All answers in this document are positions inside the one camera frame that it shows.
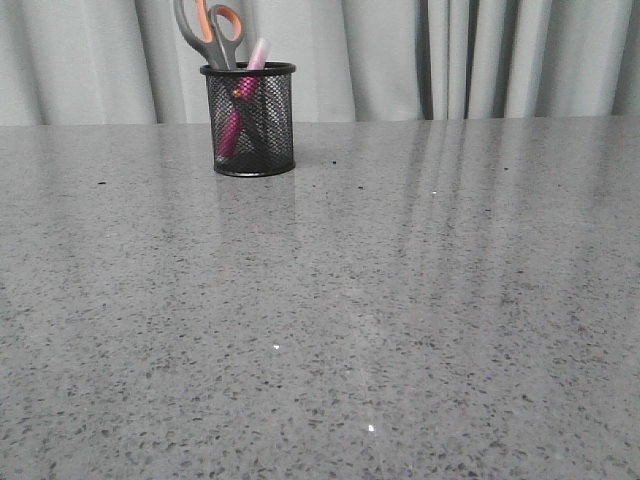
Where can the pink pen with clear cap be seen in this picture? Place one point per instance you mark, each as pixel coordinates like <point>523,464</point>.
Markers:
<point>244,92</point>

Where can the grey orange handled scissors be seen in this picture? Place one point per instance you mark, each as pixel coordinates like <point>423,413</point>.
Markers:
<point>214,46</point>

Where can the black mesh pen cup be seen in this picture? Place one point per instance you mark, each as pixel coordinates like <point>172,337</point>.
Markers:
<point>265,146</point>

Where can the grey pleated curtain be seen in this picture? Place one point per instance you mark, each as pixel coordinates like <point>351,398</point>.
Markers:
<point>119,62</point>

